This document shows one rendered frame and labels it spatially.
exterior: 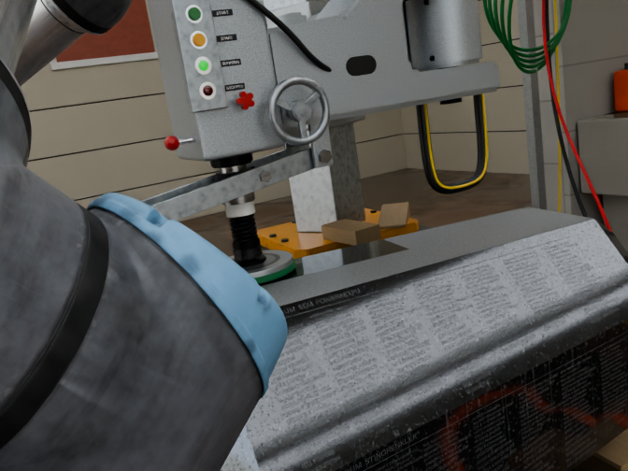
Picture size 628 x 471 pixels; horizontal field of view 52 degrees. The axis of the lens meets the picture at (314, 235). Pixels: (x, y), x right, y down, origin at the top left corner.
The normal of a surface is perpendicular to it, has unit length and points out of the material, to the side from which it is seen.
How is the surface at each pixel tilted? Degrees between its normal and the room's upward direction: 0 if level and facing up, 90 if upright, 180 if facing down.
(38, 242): 73
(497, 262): 45
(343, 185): 90
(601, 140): 90
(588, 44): 90
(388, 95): 90
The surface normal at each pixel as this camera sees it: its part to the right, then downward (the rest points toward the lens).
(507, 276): 0.18, -0.58
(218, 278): 0.42, -0.13
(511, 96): -0.86, 0.23
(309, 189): -0.58, 0.26
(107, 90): 0.50, 0.12
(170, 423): 0.67, 0.16
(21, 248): 0.82, -0.33
